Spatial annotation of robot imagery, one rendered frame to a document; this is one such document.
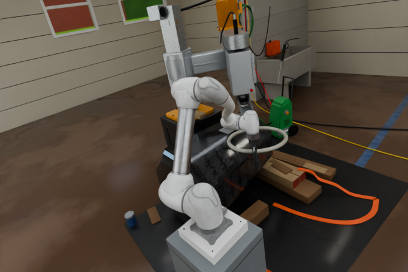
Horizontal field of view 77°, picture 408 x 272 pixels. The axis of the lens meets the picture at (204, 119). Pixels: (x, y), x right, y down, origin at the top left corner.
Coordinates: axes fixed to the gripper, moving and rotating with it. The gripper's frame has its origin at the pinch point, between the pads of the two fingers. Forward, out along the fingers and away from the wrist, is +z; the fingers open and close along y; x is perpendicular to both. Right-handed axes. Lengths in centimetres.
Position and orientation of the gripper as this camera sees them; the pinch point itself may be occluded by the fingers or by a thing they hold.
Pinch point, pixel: (256, 162)
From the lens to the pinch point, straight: 199.0
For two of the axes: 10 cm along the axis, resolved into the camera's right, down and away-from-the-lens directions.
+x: -9.5, 0.7, 3.0
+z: 1.8, 9.2, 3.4
